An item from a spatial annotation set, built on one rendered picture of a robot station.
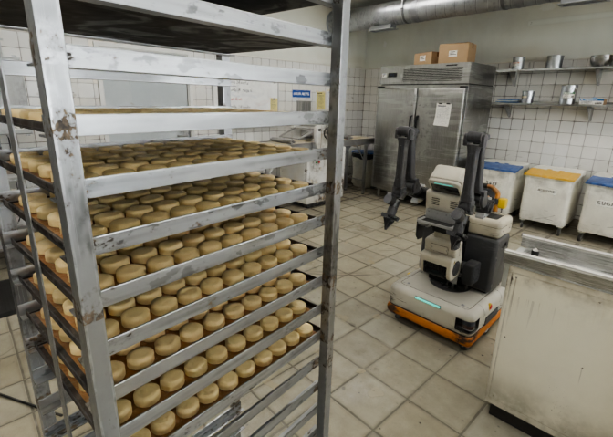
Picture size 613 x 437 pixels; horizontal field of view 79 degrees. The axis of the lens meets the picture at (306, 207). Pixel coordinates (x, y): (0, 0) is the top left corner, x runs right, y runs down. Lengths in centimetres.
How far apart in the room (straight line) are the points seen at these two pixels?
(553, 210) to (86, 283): 523
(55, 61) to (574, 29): 588
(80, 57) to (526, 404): 217
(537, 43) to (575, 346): 474
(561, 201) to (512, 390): 352
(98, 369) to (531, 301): 173
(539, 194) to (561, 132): 98
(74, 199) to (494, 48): 610
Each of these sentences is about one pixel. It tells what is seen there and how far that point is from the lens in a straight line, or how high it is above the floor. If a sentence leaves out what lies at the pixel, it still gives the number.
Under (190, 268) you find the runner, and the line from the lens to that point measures 75.
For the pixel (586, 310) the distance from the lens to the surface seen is 196.
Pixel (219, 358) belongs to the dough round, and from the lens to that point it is 95.
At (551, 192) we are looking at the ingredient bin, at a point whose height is 53.
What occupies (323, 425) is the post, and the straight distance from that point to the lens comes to 137.
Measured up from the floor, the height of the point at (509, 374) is 30.
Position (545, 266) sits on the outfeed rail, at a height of 87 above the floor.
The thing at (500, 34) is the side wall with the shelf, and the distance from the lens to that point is 638.
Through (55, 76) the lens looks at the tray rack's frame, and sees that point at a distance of 58.
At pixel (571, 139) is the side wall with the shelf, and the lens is 600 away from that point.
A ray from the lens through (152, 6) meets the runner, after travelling 68.
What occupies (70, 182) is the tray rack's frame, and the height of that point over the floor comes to 143.
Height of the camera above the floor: 154
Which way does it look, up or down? 16 degrees down
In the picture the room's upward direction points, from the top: 1 degrees clockwise
